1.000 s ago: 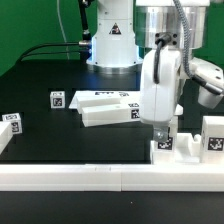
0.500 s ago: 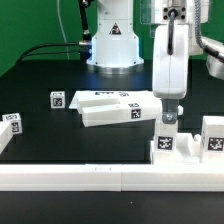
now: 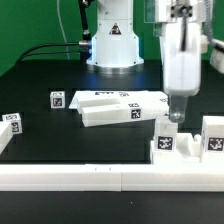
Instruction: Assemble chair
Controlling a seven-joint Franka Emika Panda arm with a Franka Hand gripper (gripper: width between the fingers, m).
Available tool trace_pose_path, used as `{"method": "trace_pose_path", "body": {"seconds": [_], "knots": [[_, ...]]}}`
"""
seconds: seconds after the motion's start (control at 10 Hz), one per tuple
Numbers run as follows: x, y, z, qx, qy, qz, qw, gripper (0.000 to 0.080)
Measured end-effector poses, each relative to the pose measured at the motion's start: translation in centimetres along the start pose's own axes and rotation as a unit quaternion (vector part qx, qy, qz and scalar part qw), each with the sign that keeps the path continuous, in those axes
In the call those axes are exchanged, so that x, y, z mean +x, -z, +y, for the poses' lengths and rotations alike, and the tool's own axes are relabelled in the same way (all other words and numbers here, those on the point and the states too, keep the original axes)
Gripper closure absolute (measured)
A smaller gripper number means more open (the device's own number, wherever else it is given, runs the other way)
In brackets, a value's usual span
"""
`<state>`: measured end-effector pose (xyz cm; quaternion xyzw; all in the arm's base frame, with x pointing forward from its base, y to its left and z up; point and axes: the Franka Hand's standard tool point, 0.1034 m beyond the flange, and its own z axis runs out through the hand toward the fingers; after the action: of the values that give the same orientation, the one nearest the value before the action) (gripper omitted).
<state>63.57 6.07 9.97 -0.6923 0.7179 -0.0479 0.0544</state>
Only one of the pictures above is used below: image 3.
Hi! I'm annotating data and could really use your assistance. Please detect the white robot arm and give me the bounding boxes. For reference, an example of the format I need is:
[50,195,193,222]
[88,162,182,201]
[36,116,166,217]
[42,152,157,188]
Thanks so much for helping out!
[87,0,203,123]

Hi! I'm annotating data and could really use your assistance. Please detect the white chair back pieces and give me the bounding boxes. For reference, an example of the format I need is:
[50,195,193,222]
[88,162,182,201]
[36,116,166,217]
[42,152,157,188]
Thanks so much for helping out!
[69,90,169,127]

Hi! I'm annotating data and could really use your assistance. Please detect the white chair seat plate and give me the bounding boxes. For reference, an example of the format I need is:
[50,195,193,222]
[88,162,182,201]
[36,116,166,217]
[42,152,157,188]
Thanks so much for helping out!
[150,133,215,165]

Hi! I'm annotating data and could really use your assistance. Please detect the grey braided hose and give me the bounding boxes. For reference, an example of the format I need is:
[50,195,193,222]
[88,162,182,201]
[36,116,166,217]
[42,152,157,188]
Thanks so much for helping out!
[201,0,224,48]

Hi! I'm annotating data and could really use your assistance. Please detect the black cables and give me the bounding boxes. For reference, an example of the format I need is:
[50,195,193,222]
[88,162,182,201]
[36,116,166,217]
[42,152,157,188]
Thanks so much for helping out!
[18,0,93,63]

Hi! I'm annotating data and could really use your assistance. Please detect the white U-shaped fence wall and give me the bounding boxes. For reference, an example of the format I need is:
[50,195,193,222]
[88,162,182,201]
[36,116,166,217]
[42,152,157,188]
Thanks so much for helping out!
[0,163,224,192]

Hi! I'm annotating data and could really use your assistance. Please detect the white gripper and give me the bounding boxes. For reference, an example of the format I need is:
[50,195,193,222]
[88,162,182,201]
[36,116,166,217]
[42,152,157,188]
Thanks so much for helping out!
[160,17,201,123]

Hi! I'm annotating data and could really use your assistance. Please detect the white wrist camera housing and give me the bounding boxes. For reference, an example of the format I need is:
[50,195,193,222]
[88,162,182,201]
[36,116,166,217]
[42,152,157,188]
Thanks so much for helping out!
[210,49,224,74]

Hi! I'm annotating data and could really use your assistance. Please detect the small white tagged cube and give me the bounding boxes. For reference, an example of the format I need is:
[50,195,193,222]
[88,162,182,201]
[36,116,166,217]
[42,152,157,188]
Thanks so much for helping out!
[2,113,22,134]
[50,91,65,109]

